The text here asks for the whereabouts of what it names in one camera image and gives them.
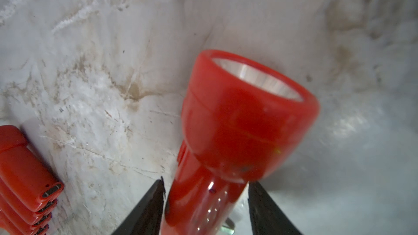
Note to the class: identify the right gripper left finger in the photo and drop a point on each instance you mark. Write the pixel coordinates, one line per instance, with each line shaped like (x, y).
(146, 217)

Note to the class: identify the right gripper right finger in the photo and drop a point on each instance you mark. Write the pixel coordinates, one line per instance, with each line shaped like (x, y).
(265, 215)

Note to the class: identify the red flashlight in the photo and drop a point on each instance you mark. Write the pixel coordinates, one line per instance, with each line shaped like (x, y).
(23, 174)
(13, 203)
(13, 230)
(19, 222)
(240, 121)

